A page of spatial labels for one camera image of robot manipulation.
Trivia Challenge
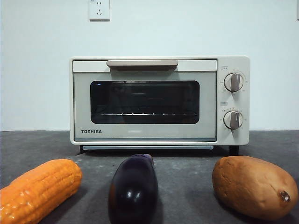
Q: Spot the dark purple eggplant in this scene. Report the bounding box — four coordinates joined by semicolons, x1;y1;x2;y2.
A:
107;153;160;224

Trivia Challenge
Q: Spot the glass oven door with handle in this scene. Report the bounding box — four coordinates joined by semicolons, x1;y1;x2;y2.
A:
72;59;218;142

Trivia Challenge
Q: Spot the brown sweet potato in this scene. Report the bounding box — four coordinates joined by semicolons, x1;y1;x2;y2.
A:
212;155;299;221

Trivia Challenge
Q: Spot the cream Toshiba toaster oven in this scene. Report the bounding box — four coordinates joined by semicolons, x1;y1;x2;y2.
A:
69;55;251;156

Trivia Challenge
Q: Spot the orange corn cob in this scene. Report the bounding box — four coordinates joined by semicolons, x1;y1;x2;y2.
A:
0;159;83;224

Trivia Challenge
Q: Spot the wire oven rack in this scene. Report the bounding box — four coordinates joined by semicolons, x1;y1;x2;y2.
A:
97;112;198;117

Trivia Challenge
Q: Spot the beige oven knob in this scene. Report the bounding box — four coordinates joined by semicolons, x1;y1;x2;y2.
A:
223;110;243;130
223;72;243;92

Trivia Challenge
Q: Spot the white wall socket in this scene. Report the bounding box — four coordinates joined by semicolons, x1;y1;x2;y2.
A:
89;0;111;22

